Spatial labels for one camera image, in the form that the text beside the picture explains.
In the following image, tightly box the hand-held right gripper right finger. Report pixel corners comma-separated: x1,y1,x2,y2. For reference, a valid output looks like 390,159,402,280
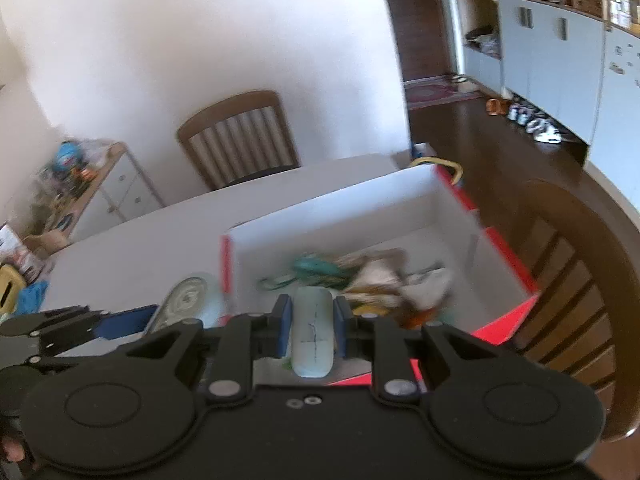
334,296,521,403

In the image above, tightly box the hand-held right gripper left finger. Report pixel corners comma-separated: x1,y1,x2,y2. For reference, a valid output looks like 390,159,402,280
107,294,292,403

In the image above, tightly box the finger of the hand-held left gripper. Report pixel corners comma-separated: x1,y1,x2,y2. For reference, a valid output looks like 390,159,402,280
0,305,109,337
30,304,160,362

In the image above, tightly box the patterned bag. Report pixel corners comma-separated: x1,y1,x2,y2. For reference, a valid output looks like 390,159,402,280
345,247,409,307

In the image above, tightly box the green tape dispenser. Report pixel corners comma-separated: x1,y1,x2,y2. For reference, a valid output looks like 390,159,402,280
149,273,227,335

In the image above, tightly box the green fabric item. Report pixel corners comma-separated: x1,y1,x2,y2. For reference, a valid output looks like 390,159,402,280
257,255,352,292

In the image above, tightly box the white plastic wrapper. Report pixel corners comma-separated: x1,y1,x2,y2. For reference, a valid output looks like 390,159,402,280
402,267,454,309

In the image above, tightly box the red cardboard box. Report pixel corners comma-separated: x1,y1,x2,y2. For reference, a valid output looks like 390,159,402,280
220,165,543,386

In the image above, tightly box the person's left hand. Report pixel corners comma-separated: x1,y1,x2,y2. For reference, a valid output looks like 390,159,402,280
0,436,27,463

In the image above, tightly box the blue cloth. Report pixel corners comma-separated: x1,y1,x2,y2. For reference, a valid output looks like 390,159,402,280
17,280,51,316

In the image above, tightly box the yellow tissue box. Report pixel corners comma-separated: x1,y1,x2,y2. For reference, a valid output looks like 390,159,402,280
0,265,28,314

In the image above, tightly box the red printed bag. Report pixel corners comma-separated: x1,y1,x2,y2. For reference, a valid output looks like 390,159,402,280
0,225,41,281

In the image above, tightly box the wooden box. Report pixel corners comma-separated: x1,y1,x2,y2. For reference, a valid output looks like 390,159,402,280
22,230,71,257

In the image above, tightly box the white wooden sideboard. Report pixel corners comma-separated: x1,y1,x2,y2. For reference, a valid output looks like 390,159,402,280
35,142,166,242

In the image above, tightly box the blue globe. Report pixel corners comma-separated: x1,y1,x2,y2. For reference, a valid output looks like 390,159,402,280
52,141,83,171

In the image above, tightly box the brown wooden chair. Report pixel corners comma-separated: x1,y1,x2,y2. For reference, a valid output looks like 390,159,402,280
176,91,301,192
507,178,640,443

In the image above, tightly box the patterned doormat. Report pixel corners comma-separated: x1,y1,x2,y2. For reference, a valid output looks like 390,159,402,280
404,75,485,112

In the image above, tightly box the pair of white sneakers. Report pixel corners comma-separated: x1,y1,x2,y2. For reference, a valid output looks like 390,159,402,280
507,102,538,126

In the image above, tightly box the pair of white sandals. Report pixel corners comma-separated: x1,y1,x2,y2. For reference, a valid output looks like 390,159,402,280
526,117,565,144

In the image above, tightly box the dark brown door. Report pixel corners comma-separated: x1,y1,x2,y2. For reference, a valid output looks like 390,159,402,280
380,0,458,83

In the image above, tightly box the grey wall cabinet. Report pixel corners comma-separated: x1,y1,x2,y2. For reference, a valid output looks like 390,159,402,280
462,0,640,163

